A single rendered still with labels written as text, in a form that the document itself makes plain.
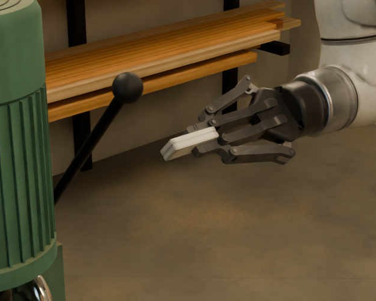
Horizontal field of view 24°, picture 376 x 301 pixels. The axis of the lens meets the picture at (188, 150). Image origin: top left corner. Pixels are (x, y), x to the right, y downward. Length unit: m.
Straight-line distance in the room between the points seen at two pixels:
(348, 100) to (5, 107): 0.49
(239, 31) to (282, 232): 1.04
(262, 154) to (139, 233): 2.54
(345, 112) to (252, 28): 3.04
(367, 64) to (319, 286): 2.13
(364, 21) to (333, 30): 0.05
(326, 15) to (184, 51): 2.68
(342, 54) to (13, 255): 0.53
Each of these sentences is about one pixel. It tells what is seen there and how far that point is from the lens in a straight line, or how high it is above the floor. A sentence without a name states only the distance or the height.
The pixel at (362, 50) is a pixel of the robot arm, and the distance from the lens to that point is 1.22.
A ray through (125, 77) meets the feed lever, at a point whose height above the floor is 1.42.
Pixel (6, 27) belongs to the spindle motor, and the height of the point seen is 1.49.
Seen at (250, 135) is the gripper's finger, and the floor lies 1.31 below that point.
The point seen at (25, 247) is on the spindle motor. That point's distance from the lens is 0.99.
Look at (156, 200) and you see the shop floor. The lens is 3.88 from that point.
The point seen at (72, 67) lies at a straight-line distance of 3.63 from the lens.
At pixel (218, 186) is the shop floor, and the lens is 4.02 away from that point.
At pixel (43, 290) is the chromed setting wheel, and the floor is 1.06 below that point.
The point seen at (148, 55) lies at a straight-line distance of 3.78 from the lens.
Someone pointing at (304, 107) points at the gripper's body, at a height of 1.33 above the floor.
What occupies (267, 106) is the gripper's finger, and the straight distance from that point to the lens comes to 1.13.
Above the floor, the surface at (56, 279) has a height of 1.02.
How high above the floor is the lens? 1.72
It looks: 23 degrees down
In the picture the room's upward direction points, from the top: straight up
